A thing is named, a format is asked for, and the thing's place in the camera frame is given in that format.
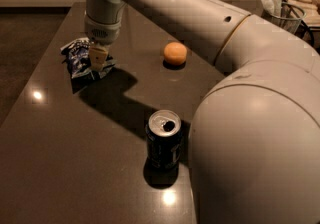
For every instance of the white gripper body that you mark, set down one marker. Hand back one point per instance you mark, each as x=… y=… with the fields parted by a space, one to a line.
x=101 y=31

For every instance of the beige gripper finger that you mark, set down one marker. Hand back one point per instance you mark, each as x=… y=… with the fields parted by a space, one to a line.
x=97 y=55

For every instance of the blue chip bag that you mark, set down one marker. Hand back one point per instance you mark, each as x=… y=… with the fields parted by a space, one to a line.
x=78 y=62

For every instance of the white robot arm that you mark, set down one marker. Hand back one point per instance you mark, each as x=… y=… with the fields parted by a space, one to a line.
x=254 y=141

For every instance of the orange fruit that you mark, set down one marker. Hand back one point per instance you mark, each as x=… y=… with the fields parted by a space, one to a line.
x=175 y=53

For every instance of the dark soda can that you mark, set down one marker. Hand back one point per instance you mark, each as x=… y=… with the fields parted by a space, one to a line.
x=164 y=137

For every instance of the white crumpled napkin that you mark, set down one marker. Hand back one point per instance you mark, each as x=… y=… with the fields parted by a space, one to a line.
x=270 y=1

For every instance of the metal mesh basket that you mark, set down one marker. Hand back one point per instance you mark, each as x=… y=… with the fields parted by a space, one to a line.
x=285 y=15

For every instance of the wooden tray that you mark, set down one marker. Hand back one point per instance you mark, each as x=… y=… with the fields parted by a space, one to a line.
x=312 y=10

